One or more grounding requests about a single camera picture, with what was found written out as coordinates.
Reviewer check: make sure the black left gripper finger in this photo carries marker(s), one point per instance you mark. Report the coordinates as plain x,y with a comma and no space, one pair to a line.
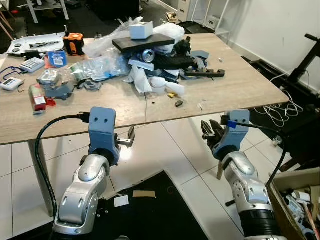
131,134
128,145

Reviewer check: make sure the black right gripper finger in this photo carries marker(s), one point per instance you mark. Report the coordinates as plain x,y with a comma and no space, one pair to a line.
207,126
208,138

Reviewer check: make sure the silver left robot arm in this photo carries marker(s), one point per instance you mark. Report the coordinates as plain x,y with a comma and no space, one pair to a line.
82,195

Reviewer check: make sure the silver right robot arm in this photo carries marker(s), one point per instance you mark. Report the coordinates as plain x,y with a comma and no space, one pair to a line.
245,190

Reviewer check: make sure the light wooden table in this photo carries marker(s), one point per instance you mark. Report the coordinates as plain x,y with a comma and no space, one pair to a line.
115,107

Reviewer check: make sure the small brown piece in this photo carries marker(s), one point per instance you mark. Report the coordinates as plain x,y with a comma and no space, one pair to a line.
179,103

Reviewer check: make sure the brown cardboard strip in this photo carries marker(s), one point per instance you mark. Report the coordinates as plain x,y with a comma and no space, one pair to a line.
144,194

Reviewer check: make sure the black bar part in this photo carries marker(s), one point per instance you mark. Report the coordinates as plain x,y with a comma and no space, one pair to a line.
205,73

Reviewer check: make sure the white crumpled paper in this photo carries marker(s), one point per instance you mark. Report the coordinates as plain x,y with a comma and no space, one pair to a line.
140,80

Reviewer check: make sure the white paper slip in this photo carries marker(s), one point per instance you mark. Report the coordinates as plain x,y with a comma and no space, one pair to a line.
121,201

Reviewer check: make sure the white crumpled tissue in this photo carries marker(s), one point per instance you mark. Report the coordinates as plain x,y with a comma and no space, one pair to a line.
165,86

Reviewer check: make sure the clear plastic packaging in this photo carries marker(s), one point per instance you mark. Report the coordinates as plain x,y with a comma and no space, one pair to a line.
107,67

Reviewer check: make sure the black ribbed plastic part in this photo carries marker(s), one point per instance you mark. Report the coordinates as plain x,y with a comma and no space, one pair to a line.
172,61

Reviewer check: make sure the silver drink can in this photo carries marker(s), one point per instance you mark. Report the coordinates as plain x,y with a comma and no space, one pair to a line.
148,55

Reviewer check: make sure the grey plastic part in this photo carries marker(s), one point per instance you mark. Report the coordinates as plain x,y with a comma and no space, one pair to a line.
57,91

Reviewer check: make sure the black floor mat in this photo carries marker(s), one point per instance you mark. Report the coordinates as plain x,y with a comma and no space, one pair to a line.
160,220

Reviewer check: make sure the black mat under stand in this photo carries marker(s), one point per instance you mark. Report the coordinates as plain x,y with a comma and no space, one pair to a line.
305,140

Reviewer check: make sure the brown cardboard box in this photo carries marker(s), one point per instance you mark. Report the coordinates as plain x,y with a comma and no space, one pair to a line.
295,179

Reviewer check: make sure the black flat slab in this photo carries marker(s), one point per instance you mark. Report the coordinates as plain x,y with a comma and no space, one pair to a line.
145,42

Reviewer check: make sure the clear plastic bag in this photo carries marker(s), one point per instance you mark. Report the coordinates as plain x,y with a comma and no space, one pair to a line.
100,46

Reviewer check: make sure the silver foil packet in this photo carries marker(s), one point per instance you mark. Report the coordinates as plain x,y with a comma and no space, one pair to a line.
49,76

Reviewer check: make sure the round tin with blue label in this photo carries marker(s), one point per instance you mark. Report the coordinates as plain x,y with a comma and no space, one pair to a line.
58,59

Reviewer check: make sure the small white box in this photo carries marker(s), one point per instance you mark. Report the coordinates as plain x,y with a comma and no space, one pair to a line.
141,31

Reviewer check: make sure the orange and black device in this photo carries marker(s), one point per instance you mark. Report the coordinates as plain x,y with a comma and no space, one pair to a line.
73,44

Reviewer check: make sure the black stand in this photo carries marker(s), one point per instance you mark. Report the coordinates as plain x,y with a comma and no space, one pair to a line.
305,62

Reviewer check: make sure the white calculator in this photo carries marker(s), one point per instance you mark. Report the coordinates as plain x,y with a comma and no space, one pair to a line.
32,65

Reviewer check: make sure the white handheld meter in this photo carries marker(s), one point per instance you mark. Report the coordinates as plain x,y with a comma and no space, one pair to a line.
11,84

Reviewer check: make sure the white plastic panel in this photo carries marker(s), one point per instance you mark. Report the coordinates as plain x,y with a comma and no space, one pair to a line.
30,42

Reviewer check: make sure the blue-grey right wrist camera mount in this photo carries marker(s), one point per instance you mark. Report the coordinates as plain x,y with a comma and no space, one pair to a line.
237,132

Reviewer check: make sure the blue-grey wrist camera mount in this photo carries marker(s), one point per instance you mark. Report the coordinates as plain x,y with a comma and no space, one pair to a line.
102,125
237,132

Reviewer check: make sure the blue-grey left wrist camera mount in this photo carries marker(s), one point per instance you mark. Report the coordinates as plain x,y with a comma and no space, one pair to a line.
102,125

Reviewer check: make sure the grey plastic bracket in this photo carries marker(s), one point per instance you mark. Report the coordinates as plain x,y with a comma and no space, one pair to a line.
201,56

